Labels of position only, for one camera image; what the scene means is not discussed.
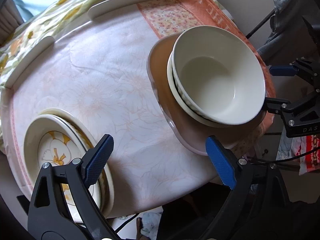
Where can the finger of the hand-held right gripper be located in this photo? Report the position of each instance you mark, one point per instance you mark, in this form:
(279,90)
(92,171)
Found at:
(281,70)
(275,105)

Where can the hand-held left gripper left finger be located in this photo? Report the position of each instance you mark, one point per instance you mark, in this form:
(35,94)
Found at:
(98,160)

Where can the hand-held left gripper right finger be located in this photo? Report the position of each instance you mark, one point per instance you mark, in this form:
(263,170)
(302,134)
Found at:
(221,162)

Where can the large white deep plate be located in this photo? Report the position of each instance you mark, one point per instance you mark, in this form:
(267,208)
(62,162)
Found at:
(110,190)

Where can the white plate with dark rim line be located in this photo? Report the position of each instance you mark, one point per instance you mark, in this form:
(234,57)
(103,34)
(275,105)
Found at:
(79,133)

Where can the white plate with duck print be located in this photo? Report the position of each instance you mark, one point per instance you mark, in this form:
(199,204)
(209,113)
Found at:
(50,145)

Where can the white bowl with patterned outside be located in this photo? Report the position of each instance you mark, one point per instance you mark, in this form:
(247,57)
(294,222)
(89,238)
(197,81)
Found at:
(178,93)

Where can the red patterned cloth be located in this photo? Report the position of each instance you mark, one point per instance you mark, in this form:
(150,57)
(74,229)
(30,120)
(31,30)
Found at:
(311,155)

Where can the black rod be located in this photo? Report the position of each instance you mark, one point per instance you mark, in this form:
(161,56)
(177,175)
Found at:
(260,25)

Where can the grey clothing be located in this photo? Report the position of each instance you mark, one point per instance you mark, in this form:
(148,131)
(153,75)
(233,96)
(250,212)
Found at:
(287,10)

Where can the pale pink floral tablecloth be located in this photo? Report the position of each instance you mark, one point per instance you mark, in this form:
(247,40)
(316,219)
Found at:
(100,80)

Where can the light blue cloth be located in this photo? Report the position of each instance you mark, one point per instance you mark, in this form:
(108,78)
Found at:
(150,223)

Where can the orange printed cloth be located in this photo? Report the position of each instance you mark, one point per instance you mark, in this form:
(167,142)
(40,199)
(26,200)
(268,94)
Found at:
(205,7)

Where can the short white curved table rim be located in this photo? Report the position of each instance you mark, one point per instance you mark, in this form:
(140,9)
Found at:
(32,57)

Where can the brown curtain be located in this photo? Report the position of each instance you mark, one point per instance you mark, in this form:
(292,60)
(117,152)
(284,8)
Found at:
(10,22)

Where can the light blue sheer curtain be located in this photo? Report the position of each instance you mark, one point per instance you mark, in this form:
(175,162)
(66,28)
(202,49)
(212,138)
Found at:
(32,0)

